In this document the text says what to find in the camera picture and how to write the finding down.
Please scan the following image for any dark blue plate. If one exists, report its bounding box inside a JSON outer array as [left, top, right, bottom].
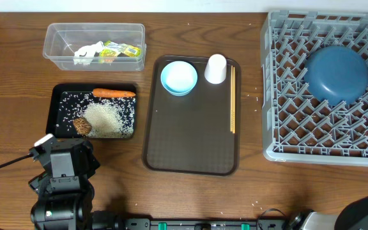
[[303, 46, 368, 106]]

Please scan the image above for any black plastic tray bin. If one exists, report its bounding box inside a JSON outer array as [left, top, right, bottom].
[[46, 83, 137, 139]]

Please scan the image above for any right wooden chopstick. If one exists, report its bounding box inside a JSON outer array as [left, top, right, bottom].
[[233, 66, 236, 131]]

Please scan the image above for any grey dishwasher rack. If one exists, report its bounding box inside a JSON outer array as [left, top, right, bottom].
[[261, 10, 368, 167]]

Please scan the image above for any pink plastic cup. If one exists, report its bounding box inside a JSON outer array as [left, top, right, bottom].
[[204, 54, 227, 84]]

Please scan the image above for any white rice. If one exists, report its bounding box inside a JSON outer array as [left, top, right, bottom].
[[49, 91, 136, 139]]

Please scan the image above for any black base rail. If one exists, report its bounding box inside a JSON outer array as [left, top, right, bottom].
[[91, 210, 287, 230]]

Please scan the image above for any white tissue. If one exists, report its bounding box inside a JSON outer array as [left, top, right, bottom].
[[73, 41, 104, 66]]

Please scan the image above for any brown food scrap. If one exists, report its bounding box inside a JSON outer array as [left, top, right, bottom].
[[73, 118, 92, 135]]

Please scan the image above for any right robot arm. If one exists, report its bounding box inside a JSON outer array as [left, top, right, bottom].
[[282, 196, 368, 230]]

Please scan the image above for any yellow green snack wrapper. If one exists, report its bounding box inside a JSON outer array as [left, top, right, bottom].
[[98, 41, 141, 63]]

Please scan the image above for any light blue bowl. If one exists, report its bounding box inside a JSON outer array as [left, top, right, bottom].
[[160, 61, 198, 96]]

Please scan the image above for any left black cable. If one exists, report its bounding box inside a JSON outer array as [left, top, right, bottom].
[[0, 153, 35, 230]]

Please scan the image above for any clear plastic bin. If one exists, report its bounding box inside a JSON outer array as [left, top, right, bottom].
[[43, 23, 146, 72]]

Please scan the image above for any orange carrot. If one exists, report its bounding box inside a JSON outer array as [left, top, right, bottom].
[[92, 88, 135, 98]]

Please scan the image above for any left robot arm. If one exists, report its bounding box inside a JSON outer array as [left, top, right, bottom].
[[28, 134, 125, 230]]

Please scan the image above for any left wooden chopstick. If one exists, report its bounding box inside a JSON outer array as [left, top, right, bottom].
[[230, 66, 235, 134]]

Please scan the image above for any wooden chopstick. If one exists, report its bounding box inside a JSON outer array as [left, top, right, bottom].
[[233, 66, 236, 131], [230, 66, 235, 134]]

